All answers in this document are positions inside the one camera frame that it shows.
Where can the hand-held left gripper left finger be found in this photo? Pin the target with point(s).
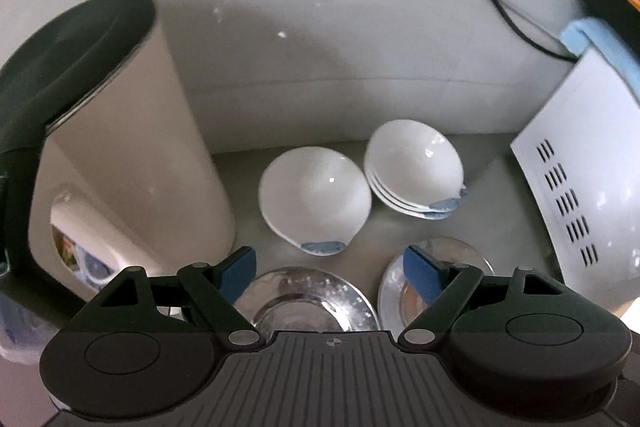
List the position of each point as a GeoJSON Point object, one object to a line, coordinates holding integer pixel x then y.
{"type": "Point", "coordinates": [236, 274]}

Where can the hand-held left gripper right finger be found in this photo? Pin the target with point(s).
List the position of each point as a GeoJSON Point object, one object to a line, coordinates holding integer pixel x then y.
{"type": "Point", "coordinates": [422, 274]}

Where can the stainless steel plate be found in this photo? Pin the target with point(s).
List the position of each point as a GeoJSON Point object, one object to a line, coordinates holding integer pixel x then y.
{"type": "Point", "coordinates": [305, 302]}
{"type": "Point", "coordinates": [465, 252]}

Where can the white ceramic bowl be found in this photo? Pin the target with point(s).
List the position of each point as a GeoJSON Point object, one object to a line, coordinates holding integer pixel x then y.
{"type": "Point", "coordinates": [382, 192]}
{"type": "Point", "coordinates": [410, 157]}
{"type": "Point", "coordinates": [395, 206]}
{"type": "Point", "coordinates": [315, 194]}

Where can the beige electric kettle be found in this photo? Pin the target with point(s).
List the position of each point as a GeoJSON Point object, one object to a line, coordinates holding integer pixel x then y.
{"type": "Point", "coordinates": [125, 132]}

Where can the white microwave oven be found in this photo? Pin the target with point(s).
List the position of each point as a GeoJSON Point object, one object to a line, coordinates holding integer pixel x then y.
{"type": "Point", "coordinates": [590, 167]}

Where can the light blue cloth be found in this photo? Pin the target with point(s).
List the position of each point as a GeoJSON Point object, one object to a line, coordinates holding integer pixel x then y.
{"type": "Point", "coordinates": [600, 39]}

